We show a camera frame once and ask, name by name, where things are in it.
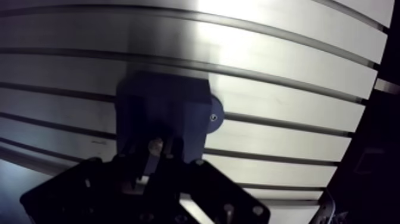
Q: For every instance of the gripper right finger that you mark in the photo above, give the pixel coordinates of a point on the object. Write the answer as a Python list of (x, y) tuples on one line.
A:
[(212, 194)]

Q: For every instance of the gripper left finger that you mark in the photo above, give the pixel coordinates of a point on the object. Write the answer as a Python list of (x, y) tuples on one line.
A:
[(90, 194)]

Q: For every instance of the dark blue-grey block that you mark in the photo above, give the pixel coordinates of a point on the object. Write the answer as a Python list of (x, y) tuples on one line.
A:
[(168, 106)]

